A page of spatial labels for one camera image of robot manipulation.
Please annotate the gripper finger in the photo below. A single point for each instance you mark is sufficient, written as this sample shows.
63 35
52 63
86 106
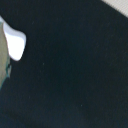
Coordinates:
5 67

